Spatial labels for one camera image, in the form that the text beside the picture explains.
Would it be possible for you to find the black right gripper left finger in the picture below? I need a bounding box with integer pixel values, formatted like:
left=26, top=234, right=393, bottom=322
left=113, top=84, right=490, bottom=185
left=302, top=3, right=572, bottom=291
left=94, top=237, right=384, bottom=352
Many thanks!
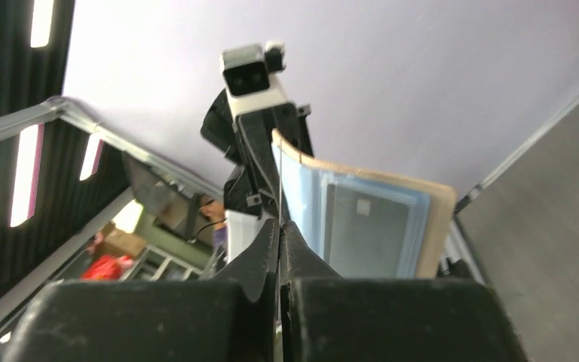
left=2, top=219, right=280, bottom=361

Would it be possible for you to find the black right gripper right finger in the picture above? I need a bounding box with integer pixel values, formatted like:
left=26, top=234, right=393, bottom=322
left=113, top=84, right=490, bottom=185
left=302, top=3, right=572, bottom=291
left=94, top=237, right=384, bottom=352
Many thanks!
left=280, top=222, right=527, bottom=361

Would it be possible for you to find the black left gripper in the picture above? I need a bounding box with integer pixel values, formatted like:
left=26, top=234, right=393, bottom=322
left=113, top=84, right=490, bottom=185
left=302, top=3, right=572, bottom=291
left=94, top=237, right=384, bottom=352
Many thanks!
left=201, top=89, right=315, bottom=222

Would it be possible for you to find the grey credit card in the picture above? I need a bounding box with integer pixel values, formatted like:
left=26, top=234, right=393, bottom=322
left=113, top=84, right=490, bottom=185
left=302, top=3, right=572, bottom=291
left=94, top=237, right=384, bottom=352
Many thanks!
left=323, top=185, right=414, bottom=278

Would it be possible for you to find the person with glasses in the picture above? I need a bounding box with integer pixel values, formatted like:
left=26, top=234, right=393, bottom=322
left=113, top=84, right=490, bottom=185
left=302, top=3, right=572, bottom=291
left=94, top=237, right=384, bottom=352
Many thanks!
left=200, top=194, right=228, bottom=250

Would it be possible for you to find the black computer monitor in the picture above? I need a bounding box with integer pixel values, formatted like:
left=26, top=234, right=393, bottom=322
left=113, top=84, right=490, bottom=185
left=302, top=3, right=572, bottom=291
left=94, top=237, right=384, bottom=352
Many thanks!
left=122, top=152, right=200, bottom=241

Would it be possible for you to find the red patterned bag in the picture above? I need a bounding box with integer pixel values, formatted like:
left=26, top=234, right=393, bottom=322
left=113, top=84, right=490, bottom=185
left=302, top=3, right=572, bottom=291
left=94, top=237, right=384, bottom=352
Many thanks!
left=80, top=254, right=133, bottom=281

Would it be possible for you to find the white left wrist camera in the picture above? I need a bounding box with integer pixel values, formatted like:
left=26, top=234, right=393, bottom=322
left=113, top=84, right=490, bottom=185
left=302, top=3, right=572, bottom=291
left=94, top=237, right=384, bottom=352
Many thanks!
left=220, top=41, right=289, bottom=119

